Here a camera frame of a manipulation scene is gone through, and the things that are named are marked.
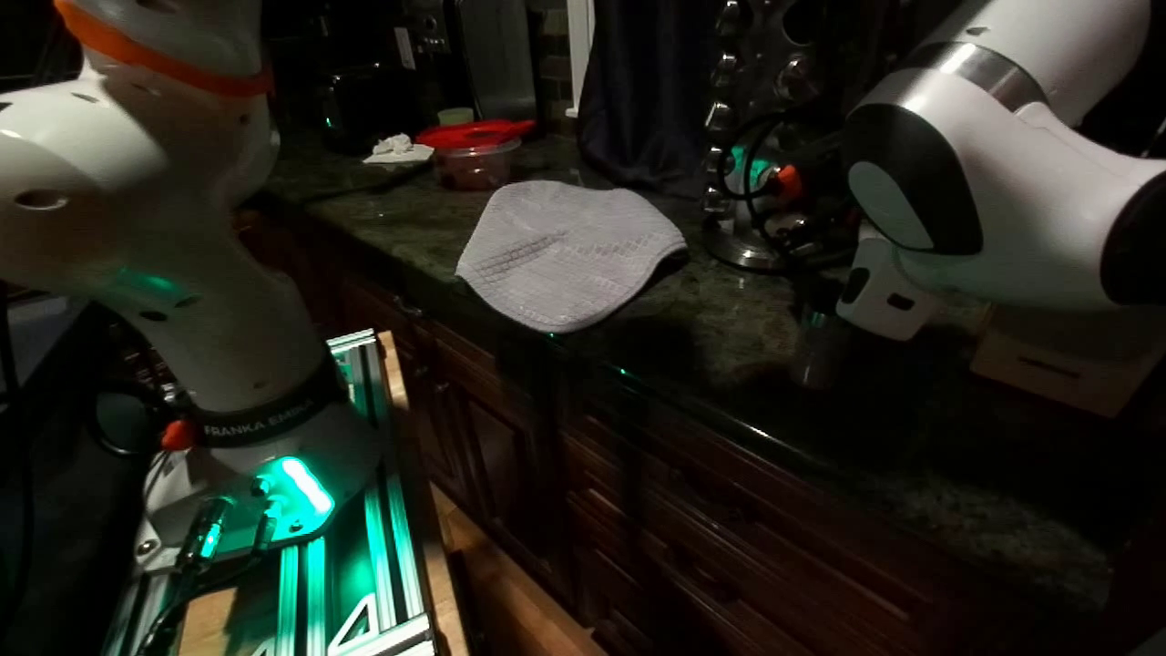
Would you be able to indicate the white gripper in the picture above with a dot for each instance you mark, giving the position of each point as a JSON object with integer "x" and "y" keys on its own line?
{"x": 877, "y": 294}

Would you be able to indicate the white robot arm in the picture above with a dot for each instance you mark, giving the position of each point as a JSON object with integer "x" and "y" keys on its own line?
{"x": 974, "y": 170}

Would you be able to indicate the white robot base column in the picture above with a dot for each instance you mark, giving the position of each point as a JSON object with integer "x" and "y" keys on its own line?
{"x": 121, "y": 189}

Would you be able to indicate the dark wooden cabinet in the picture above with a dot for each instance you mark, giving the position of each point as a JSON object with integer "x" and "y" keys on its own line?
{"x": 674, "y": 491}

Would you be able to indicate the white waffle dish towel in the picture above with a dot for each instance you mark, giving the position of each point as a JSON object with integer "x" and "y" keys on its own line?
{"x": 564, "y": 258}

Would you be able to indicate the red lidded food container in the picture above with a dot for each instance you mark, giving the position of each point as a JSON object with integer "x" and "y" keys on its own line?
{"x": 474, "y": 156}

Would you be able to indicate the white crumpled cloth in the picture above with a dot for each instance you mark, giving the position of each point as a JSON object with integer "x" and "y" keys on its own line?
{"x": 400, "y": 151}

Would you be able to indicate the aluminium extrusion mounting frame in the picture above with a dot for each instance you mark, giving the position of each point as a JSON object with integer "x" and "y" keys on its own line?
{"x": 310, "y": 574}

